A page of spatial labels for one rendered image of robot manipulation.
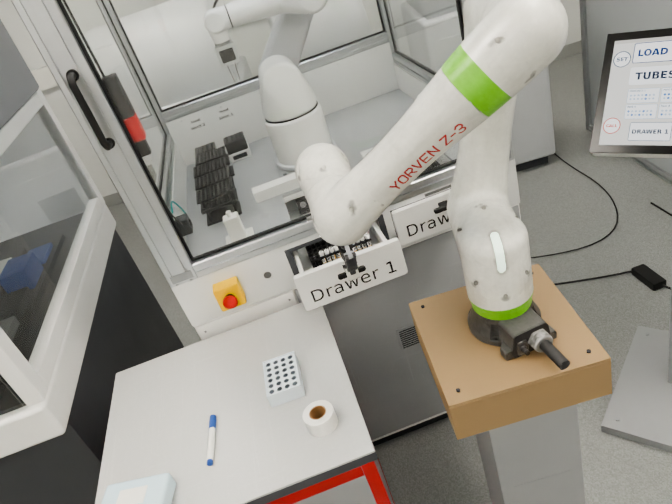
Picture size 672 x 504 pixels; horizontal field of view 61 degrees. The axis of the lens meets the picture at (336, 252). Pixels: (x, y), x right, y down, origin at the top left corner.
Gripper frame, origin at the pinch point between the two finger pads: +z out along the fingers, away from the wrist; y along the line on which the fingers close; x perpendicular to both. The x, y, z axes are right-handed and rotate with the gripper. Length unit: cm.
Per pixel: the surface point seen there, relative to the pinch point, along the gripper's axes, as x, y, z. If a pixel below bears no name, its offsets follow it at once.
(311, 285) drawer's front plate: -10.7, -3.9, 5.6
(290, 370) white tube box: -22.5, 15.1, 8.9
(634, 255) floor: 127, -33, 111
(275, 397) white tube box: -27.5, 21.0, 7.6
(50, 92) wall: -150, -342, 115
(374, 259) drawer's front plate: 6.9, -4.1, 5.0
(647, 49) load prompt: 88, -18, -18
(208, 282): -37.2, -19.2, 8.1
